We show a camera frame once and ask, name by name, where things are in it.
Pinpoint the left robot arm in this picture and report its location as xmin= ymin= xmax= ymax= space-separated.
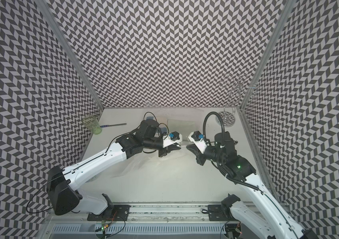
xmin=46 ymin=119 xmax=182 ymax=216

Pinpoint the clear plastic vacuum bag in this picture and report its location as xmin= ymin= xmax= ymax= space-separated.
xmin=103 ymin=107 xmax=211 ymax=178

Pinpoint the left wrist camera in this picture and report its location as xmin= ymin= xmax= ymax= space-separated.
xmin=162 ymin=131 xmax=182 ymax=148

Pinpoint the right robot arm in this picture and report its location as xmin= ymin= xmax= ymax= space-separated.
xmin=186 ymin=131 xmax=317 ymax=239

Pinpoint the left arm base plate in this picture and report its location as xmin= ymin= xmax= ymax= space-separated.
xmin=87 ymin=205 xmax=131 ymax=222

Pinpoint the green glass cup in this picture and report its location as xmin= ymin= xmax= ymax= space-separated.
xmin=82 ymin=115 xmax=102 ymax=134

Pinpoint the blue and beige towel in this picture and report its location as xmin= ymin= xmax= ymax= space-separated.
xmin=145 ymin=116 xmax=169 ymax=135

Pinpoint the aluminium front rail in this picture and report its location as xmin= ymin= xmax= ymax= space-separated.
xmin=43 ymin=203 xmax=296 ymax=224

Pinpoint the pale green towel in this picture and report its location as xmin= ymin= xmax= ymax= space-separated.
xmin=167 ymin=119 xmax=198 ymax=136

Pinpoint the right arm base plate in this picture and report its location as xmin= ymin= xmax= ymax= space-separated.
xmin=207 ymin=205 xmax=234 ymax=222

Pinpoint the chrome wire mug stand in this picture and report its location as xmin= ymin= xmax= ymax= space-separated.
xmin=219 ymin=74 xmax=259 ymax=127

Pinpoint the purple handled utensil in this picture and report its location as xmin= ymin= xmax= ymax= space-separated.
xmin=100 ymin=123 xmax=127 ymax=128

